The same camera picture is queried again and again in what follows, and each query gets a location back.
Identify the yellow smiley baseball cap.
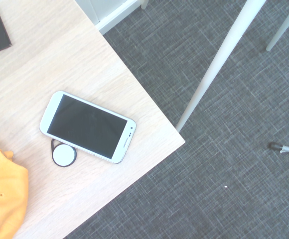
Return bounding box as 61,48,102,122
0,140,29,239

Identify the white smartphone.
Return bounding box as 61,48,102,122
39,90,137,165

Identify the round white key tag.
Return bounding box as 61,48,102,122
50,139,78,168

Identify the white wooden coat rack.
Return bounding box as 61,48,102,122
141,0,289,133

